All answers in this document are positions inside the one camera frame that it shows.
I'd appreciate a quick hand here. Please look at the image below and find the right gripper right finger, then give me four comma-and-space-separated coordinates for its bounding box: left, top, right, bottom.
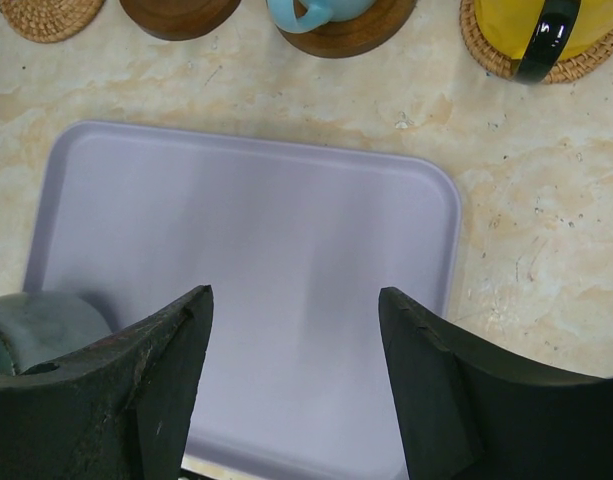
378, 287, 613, 479

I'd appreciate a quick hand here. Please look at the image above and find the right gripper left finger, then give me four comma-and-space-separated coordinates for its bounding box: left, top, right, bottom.
0, 286, 213, 479

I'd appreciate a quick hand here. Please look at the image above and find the grey green mug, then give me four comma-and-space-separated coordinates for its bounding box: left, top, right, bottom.
0, 292, 111, 375

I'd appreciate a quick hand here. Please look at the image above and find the woven rattan coaster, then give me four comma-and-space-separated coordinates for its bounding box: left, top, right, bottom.
0, 0, 105, 44
459, 1, 613, 84

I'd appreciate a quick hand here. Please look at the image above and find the yellow glass mug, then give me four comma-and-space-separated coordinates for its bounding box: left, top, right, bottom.
474, 0, 613, 84

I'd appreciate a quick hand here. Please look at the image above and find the dark wooden coaster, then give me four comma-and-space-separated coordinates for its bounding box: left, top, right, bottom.
120, 0, 240, 41
279, 0, 416, 59

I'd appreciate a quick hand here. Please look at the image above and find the dark wooden coaster top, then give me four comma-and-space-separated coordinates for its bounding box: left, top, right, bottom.
279, 0, 416, 59

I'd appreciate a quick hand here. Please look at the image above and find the white mug blue handle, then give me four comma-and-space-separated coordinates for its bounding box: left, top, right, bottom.
267, 0, 376, 34

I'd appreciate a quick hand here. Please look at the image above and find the lavender plastic tray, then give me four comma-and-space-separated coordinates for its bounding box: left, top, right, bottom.
23, 121, 462, 479

